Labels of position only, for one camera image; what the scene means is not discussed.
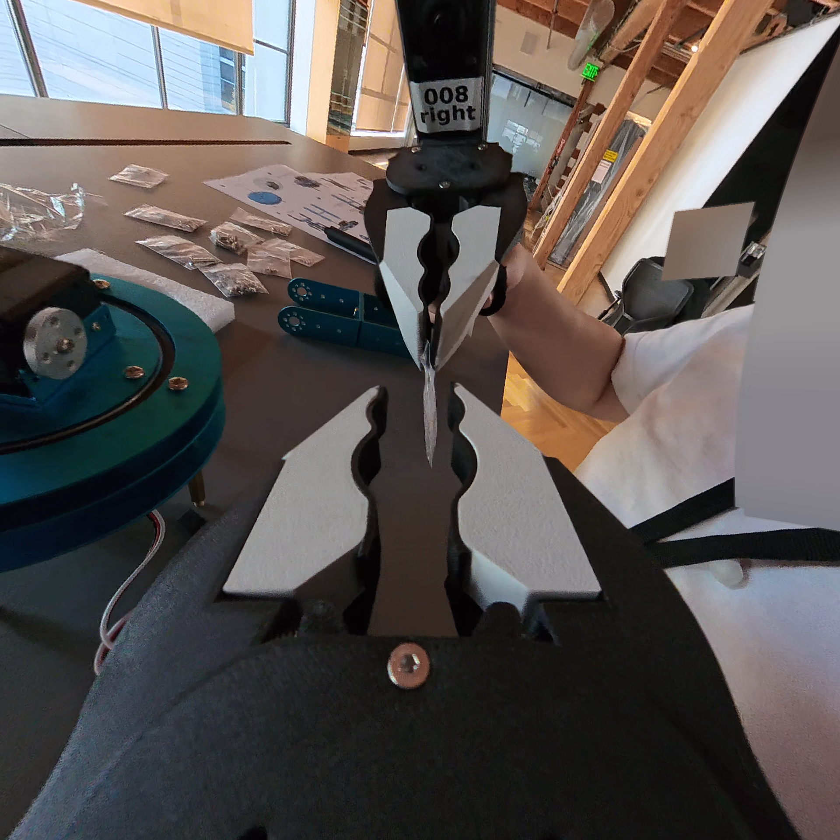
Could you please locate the person's right forearm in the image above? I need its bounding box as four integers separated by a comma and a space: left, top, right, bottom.
489, 244, 624, 422

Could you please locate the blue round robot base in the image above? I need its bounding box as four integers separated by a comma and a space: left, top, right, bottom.
0, 246, 227, 573

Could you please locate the person's white shirt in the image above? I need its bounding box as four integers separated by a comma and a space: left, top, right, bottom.
576, 305, 840, 840

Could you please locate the small clear screw bag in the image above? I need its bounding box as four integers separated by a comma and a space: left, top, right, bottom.
419, 338, 441, 470

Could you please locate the white board panel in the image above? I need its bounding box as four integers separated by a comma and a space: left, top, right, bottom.
604, 13, 840, 309

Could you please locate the silver air duct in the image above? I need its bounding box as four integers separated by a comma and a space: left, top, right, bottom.
570, 0, 616, 67

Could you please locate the printed instruction sheet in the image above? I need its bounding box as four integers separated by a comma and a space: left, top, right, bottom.
203, 164, 388, 250

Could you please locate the large glass window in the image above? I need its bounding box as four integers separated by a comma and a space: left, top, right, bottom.
0, 0, 293, 126

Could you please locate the cluster of screw bags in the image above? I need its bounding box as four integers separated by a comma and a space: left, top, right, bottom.
108, 164, 326, 298

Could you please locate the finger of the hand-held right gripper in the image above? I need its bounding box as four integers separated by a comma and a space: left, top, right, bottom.
377, 209, 439, 370
430, 205, 505, 370

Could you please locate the black pen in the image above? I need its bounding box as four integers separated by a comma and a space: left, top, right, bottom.
326, 226, 382, 265

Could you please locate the crumpled clear plastic wrap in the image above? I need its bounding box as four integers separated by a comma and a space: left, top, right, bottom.
0, 182, 109, 232

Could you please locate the white foam sheet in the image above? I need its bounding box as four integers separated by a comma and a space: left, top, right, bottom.
56, 248, 236, 329

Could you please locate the grey office chair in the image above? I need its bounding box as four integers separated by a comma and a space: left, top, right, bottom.
600, 257, 695, 334

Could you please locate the black harness strap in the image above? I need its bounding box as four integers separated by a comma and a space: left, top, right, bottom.
656, 528, 840, 569
633, 479, 737, 546

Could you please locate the beige roller blind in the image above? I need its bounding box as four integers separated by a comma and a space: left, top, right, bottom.
77, 0, 257, 57

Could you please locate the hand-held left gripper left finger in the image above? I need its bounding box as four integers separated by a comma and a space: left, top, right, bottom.
222, 385, 389, 636

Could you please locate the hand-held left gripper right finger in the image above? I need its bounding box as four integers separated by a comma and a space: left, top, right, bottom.
448, 382, 603, 636

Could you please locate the slanted wooden beam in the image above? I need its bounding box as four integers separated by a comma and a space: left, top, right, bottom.
556, 0, 782, 304
533, 0, 690, 266

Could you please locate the blue metal bracket assembly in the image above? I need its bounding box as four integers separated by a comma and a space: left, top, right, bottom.
277, 277, 424, 358

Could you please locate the red white servo cable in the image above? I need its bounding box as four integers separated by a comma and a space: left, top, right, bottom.
95, 508, 166, 674

